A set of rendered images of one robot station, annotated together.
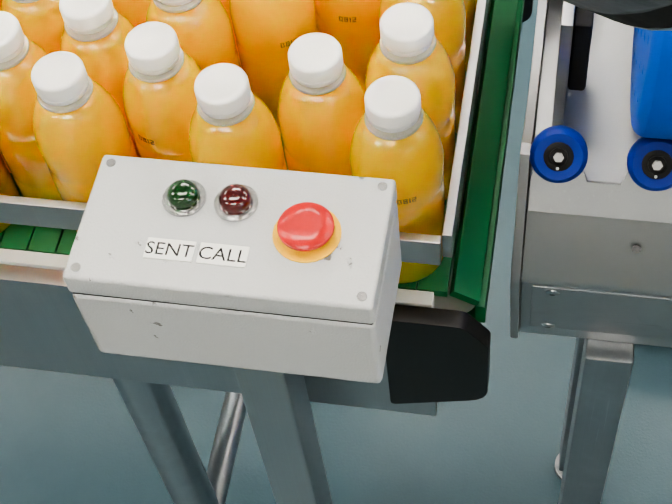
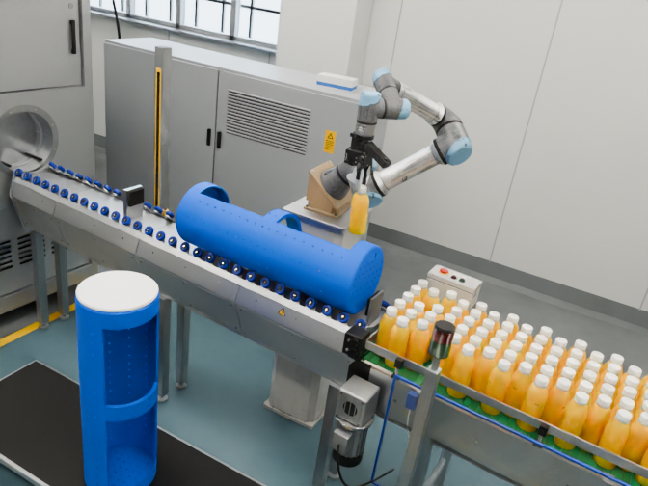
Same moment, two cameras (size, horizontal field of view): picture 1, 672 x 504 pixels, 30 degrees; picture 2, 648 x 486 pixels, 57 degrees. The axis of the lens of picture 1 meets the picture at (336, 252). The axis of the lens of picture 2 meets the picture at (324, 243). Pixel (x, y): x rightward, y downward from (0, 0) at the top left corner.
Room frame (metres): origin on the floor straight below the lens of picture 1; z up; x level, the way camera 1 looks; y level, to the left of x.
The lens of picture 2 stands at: (2.71, -0.03, 2.17)
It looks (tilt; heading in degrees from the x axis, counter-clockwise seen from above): 25 degrees down; 192
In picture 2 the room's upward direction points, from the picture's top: 8 degrees clockwise
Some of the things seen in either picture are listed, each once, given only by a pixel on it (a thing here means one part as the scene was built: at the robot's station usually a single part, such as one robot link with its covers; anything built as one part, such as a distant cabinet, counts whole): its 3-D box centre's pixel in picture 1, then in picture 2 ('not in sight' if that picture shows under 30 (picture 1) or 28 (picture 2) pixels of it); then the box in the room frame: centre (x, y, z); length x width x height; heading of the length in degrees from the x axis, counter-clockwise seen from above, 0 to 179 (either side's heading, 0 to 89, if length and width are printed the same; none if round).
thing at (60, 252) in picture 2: not in sight; (61, 273); (0.03, -2.14, 0.31); 0.06 x 0.06 x 0.63; 73
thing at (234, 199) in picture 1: (235, 198); not in sight; (0.49, 0.06, 1.11); 0.02 x 0.02 x 0.01
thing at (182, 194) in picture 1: (182, 193); not in sight; (0.50, 0.09, 1.11); 0.02 x 0.02 x 0.01
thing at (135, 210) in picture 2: not in sight; (134, 202); (0.30, -1.49, 1.00); 0.10 x 0.04 x 0.15; 163
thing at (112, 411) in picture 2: not in sight; (120, 389); (1.08, -1.08, 0.59); 0.28 x 0.28 x 0.88
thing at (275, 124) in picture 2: not in sight; (233, 161); (-1.40, -1.68, 0.72); 2.15 x 0.54 x 1.45; 77
